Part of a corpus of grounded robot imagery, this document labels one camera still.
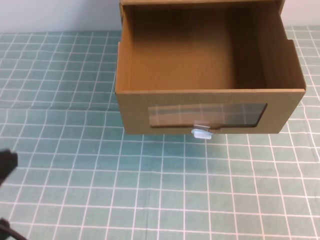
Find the white drawer handle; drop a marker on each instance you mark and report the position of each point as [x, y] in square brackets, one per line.
[201, 130]

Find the brown cardboard drawer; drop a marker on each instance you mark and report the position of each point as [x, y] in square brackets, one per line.
[230, 65]

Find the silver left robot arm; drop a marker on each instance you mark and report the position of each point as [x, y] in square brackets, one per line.
[8, 162]

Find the cyan checkered tablecloth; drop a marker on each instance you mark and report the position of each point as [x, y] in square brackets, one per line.
[81, 177]

